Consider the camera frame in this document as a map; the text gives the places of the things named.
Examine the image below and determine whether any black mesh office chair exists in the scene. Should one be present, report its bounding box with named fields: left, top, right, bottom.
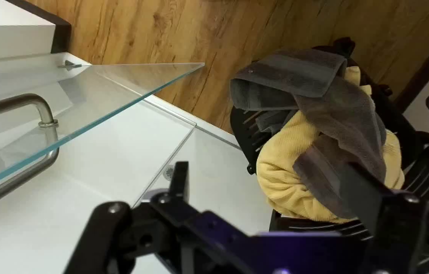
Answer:
left=228, top=36, right=429, bottom=274

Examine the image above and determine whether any dark wooden baseboard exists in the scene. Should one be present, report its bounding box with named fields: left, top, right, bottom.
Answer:
left=391, top=18, right=429, bottom=114
left=6, top=0, right=73, bottom=55

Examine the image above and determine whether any metal loop door handle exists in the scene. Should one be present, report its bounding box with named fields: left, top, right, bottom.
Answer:
left=0, top=93, right=63, bottom=216

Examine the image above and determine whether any gray towel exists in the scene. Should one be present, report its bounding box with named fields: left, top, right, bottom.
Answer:
left=230, top=47, right=390, bottom=221

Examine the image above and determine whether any small metal bracket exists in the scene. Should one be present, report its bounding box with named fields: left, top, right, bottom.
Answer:
left=58, top=58, right=85, bottom=71

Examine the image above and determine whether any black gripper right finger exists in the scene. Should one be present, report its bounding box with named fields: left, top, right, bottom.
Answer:
left=336, top=163, right=429, bottom=274

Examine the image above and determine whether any fixed glass shower panel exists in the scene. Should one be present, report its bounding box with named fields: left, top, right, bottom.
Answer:
left=137, top=94, right=274, bottom=240

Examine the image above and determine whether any frameless glass shower door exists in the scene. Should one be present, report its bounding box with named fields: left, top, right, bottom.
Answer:
left=0, top=50, right=207, bottom=201

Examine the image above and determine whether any yellow towel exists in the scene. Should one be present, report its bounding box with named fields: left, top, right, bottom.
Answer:
left=254, top=64, right=406, bottom=225

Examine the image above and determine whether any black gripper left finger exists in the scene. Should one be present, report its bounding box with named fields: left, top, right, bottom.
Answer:
left=64, top=160, right=212, bottom=274

